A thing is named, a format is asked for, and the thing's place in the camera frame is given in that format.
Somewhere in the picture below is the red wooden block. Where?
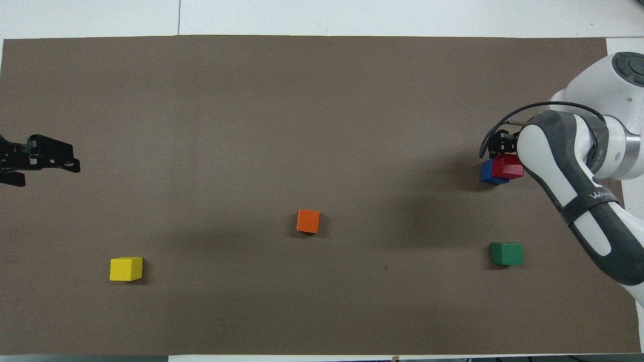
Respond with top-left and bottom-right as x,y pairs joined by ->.
492,153 -> 524,181

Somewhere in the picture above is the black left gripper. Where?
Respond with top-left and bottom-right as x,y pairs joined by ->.
0,134 -> 82,188

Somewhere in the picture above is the yellow wooden block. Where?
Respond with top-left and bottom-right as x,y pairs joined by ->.
109,256 -> 144,282

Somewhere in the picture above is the brown table mat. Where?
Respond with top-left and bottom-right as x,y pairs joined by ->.
0,34 -> 642,356

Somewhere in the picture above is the green wooden block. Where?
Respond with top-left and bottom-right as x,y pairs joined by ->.
491,242 -> 524,266

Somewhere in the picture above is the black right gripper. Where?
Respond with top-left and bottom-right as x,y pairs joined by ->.
490,129 -> 522,156

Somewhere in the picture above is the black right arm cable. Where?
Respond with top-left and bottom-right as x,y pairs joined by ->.
478,101 -> 605,159

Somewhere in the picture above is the blue wooden block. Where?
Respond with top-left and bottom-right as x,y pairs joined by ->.
479,159 -> 510,186

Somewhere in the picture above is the orange wooden block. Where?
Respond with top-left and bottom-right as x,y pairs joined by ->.
296,209 -> 321,234

